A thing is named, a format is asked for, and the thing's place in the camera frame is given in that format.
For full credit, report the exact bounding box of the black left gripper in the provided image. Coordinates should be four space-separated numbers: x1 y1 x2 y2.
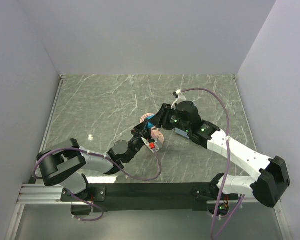
125 120 153 164

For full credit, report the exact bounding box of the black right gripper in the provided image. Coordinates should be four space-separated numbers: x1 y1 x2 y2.
148 103 191 133

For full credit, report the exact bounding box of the blue plug adapter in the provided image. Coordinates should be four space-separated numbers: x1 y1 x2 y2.
146 115 157 130

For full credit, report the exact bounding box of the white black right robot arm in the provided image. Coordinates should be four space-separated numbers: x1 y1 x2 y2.
149 101 291 208

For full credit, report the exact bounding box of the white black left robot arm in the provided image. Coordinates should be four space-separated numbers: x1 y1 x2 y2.
33 123 157 201

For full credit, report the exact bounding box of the pink round power strip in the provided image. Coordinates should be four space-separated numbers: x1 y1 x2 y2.
151 128 165 152

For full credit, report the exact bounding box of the light blue power strip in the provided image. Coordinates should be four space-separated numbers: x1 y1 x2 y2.
175 128 190 139

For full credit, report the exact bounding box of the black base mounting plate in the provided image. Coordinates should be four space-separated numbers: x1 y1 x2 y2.
59 182 241 217

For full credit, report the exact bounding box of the pink coiled power cord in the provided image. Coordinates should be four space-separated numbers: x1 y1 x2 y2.
139 112 156 125

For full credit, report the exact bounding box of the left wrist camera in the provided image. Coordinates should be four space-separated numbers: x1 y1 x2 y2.
141 137 163 153

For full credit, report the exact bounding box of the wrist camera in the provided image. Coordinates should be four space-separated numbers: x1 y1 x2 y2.
171 89 187 110
141 137 163 153

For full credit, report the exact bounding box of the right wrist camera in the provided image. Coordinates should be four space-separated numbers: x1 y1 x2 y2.
171 89 187 110

